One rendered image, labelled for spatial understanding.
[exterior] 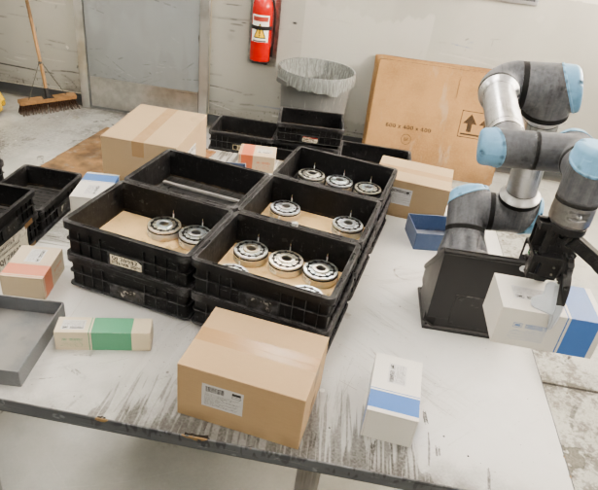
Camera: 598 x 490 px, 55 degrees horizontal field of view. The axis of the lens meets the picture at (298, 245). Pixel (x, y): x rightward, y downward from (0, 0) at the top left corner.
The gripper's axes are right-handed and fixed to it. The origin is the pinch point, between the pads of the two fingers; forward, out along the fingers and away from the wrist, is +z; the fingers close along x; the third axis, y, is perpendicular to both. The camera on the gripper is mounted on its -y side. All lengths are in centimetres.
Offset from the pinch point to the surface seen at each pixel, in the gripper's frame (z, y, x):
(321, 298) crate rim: 18, 46, -15
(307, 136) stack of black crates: 57, 72, -221
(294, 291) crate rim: 18, 53, -16
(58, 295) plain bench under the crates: 40, 122, -24
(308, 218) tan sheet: 28, 55, -71
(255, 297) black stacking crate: 24, 63, -18
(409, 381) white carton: 32.0, 20.8, -5.7
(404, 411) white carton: 32.0, 22.4, 4.4
